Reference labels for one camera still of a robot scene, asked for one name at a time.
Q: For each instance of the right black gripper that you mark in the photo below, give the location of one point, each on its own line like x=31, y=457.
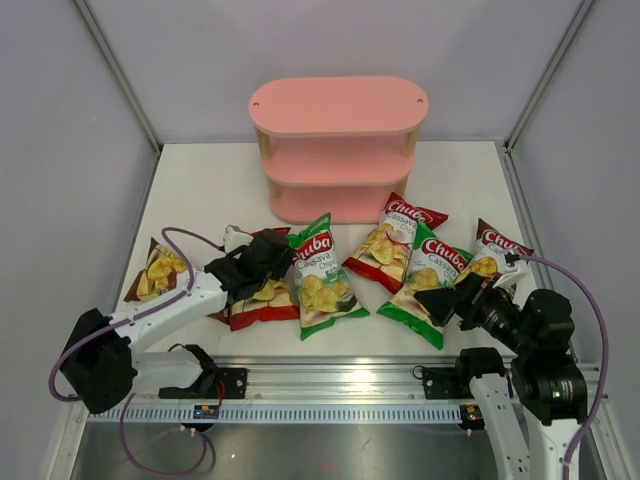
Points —
x=472, y=297

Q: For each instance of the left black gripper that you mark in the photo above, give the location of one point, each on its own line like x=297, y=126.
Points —
x=284, y=263

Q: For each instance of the green Chuba chips bag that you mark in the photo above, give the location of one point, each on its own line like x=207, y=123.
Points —
x=321, y=285
x=433, y=265

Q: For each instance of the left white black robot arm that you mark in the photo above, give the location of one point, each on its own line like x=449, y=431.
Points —
x=108, y=358

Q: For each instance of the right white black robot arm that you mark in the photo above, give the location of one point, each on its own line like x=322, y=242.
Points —
x=533, y=409

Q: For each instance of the red Chuba chips bag left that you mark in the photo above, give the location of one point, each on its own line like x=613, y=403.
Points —
x=274, y=302

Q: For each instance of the red chuba chips bag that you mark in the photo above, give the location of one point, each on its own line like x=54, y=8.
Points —
x=274, y=302
x=384, y=255

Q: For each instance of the brown Chuba chips bag right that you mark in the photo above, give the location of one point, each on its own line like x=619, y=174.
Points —
x=490, y=248

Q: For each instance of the brown chuba chips bag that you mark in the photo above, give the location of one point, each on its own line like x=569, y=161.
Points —
x=162, y=270
x=490, y=248

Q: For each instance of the red Chuba chips bag right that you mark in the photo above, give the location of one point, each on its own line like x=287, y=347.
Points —
x=384, y=255

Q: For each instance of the brown Chuba chips bag left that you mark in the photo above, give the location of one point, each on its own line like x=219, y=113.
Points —
x=162, y=270

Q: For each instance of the pink three-tier wooden shelf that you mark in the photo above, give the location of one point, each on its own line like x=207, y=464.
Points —
x=337, y=145

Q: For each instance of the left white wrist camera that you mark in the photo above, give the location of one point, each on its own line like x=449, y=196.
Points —
x=235, y=237

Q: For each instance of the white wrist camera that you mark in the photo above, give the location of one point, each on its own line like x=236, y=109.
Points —
x=515, y=270
x=235, y=237

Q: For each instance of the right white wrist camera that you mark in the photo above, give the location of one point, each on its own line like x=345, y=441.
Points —
x=515, y=270

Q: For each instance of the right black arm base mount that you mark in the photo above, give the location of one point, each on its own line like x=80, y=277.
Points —
x=440, y=383

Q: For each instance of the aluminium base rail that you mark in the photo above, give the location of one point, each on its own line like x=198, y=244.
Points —
x=334, y=380

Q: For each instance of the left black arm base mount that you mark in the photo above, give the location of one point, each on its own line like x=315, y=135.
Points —
x=217, y=383

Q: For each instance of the white slotted cable duct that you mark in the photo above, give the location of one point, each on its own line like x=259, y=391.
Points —
x=239, y=413

